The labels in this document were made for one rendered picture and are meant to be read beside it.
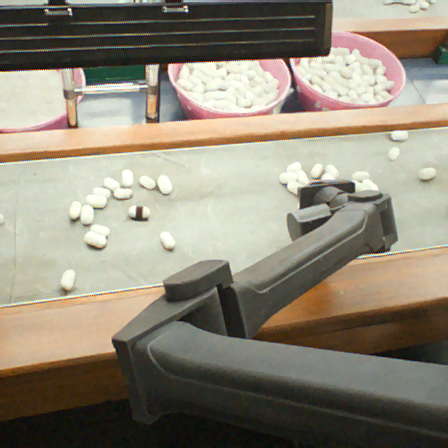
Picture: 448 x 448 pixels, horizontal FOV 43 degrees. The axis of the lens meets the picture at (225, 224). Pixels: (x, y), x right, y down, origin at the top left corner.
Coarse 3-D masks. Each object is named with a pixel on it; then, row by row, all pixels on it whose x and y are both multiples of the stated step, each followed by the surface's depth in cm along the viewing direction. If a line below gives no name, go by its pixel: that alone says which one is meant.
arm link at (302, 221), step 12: (360, 192) 84; (372, 192) 82; (324, 204) 87; (288, 216) 88; (300, 216) 85; (312, 216) 85; (324, 216) 83; (288, 228) 89; (300, 228) 84; (312, 228) 83; (384, 252) 81
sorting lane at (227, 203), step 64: (0, 192) 99; (64, 192) 101; (192, 192) 104; (256, 192) 106; (384, 192) 110; (0, 256) 91; (64, 256) 93; (128, 256) 94; (192, 256) 96; (256, 256) 97
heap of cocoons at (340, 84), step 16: (336, 48) 138; (304, 64) 132; (320, 64) 135; (336, 64) 133; (352, 64) 134; (368, 64) 136; (320, 80) 128; (336, 80) 130; (352, 80) 130; (368, 80) 131; (384, 80) 132; (336, 96) 128; (352, 96) 127; (368, 96) 127; (384, 96) 128
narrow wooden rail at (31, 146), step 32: (96, 128) 108; (128, 128) 109; (160, 128) 110; (192, 128) 111; (224, 128) 112; (256, 128) 113; (288, 128) 114; (320, 128) 116; (352, 128) 118; (384, 128) 120; (416, 128) 122; (0, 160) 102; (32, 160) 104
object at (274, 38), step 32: (256, 0) 78; (288, 0) 79; (320, 0) 80; (0, 32) 71; (32, 32) 72; (64, 32) 73; (96, 32) 74; (128, 32) 75; (160, 32) 76; (192, 32) 77; (224, 32) 78; (256, 32) 79; (288, 32) 80; (320, 32) 81; (0, 64) 72; (32, 64) 73; (64, 64) 74; (96, 64) 75; (128, 64) 77; (160, 64) 78
